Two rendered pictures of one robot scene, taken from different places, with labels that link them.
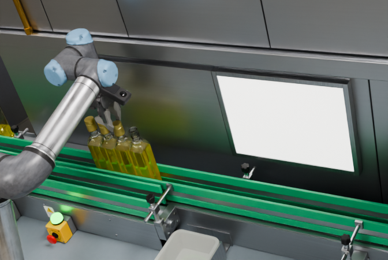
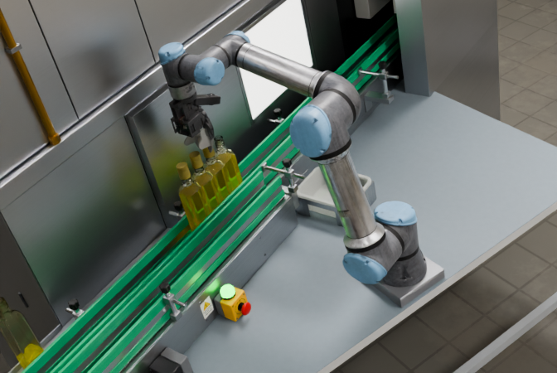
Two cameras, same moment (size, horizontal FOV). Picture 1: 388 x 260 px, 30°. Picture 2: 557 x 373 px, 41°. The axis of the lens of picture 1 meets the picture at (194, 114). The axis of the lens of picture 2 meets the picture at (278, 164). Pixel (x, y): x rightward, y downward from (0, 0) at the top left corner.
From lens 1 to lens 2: 2.69 m
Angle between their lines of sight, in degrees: 67
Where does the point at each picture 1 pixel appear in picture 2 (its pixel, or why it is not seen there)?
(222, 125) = (241, 97)
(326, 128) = (295, 37)
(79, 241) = (249, 296)
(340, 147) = (303, 48)
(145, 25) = (168, 36)
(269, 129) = not seen: hidden behind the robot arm
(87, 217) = (241, 263)
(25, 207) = (180, 339)
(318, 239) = not seen: hidden behind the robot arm
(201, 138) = (230, 129)
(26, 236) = (214, 352)
